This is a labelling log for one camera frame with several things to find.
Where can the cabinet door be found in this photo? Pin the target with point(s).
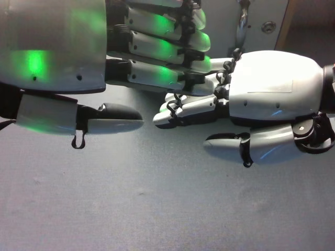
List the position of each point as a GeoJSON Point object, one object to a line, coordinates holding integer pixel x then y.
{"type": "Point", "coordinates": [222, 26]}

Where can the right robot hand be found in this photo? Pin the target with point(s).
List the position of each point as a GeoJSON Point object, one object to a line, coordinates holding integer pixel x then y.
{"type": "Point", "coordinates": [274, 83]}

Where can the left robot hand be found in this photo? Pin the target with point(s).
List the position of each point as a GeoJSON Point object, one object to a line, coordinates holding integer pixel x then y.
{"type": "Point", "coordinates": [52, 39]}

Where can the light wooden box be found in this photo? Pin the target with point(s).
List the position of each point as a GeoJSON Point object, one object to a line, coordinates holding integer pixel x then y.
{"type": "Point", "coordinates": [286, 23]}

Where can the grey table cloth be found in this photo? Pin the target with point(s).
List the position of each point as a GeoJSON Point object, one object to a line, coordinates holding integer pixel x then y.
{"type": "Point", "coordinates": [157, 204]}

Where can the metal table bracket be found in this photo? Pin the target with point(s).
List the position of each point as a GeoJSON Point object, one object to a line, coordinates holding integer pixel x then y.
{"type": "Point", "coordinates": [269, 27]}

